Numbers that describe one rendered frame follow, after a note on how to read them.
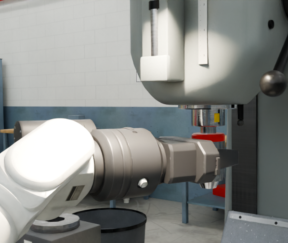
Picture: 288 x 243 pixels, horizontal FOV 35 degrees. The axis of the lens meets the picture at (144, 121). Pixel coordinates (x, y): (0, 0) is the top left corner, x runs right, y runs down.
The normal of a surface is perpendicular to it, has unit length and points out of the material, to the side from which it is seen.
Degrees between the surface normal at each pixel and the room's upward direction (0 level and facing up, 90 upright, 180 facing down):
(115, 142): 47
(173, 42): 90
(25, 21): 90
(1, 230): 82
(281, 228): 63
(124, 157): 74
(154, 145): 56
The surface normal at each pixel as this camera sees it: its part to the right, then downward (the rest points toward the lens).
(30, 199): 0.15, 0.09
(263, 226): -0.55, -0.40
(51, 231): -0.07, 0.05
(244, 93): 0.65, 0.59
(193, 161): 0.53, 0.04
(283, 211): -0.61, 0.05
